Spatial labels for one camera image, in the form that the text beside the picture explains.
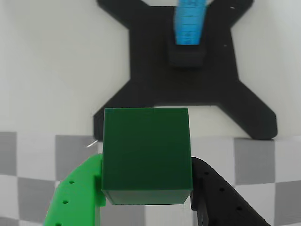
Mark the dark green dice cube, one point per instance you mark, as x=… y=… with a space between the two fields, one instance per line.
x=145 y=153

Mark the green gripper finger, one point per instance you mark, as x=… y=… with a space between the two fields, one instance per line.
x=77 y=195

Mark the black cross-shaped stand foot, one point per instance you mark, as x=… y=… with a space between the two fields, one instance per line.
x=152 y=77

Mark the grey white checkerboard mat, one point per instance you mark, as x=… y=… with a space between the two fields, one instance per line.
x=258 y=164

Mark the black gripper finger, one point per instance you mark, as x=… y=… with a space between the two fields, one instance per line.
x=221 y=204

